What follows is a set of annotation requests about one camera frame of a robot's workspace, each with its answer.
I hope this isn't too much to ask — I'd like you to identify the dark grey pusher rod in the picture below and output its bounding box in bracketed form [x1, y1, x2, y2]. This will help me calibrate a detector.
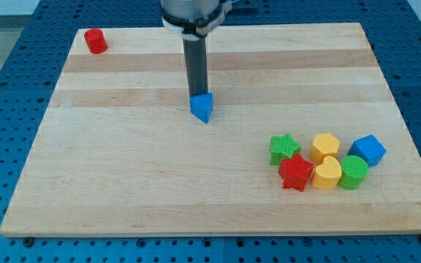
[183, 38, 208, 97]

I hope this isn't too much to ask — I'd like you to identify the blue triangle block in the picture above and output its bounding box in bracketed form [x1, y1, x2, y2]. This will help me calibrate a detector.
[189, 93, 213, 123]

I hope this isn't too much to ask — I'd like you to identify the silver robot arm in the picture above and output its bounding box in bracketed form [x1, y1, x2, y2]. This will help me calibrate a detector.
[160, 0, 233, 97]

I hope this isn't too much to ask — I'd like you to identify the red cylinder block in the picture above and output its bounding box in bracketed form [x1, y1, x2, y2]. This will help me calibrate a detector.
[83, 28, 107, 54]

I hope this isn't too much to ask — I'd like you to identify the wooden board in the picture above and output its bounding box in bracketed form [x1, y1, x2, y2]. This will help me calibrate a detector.
[0, 23, 421, 237]

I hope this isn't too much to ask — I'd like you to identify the green star block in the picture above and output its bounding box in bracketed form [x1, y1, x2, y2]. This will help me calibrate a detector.
[269, 133, 302, 165]

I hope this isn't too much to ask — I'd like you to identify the red star block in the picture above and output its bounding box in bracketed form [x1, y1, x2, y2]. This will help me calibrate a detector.
[278, 153, 315, 192]

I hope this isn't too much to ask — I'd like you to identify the yellow hexagon block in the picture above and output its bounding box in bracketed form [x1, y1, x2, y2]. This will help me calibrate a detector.
[309, 133, 341, 164]

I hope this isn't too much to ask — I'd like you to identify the yellow heart block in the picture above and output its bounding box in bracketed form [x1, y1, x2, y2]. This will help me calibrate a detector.
[311, 156, 342, 190]

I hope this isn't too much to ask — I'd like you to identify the blue perforated table plate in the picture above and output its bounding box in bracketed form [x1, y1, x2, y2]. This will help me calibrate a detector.
[0, 0, 421, 262]

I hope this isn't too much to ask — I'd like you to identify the green cylinder block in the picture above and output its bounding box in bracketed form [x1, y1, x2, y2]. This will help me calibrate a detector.
[338, 156, 369, 190]

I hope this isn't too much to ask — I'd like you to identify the blue cube block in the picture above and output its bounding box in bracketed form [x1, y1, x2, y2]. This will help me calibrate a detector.
[347, 134, 387, 167]

